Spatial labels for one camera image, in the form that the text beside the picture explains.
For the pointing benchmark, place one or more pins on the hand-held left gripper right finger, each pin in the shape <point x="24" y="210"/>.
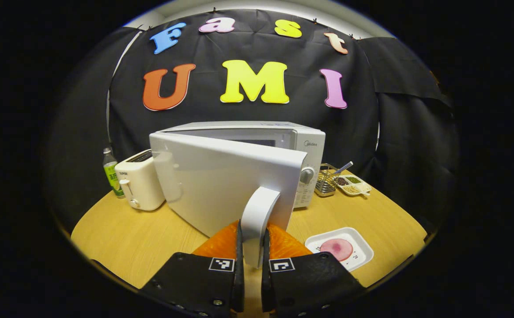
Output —
<point x="266" y="282"/>

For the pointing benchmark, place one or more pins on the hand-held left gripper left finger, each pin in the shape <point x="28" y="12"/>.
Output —
<point x="240" y="282"/>

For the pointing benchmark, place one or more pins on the pink meat slice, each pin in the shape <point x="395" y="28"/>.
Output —
<point x="336" y="249"/>

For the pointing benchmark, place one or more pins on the white square food plate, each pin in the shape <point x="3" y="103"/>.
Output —
<point x="358" y="260"/>

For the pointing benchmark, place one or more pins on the white microwave oven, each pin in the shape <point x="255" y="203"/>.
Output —
<point x="221" y="176"/>

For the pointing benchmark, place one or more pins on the white divided grain dish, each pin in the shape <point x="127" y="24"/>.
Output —
<point x="354" y="187"/>

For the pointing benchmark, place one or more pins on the white toaster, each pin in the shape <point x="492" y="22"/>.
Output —
<point x="144" y="185"/>

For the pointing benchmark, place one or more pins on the blue checked straw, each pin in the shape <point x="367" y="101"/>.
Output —
<point x="344" y="167"/>

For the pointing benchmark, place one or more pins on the green drink bottle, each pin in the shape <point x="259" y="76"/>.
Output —
<point x="110" y="174"/>

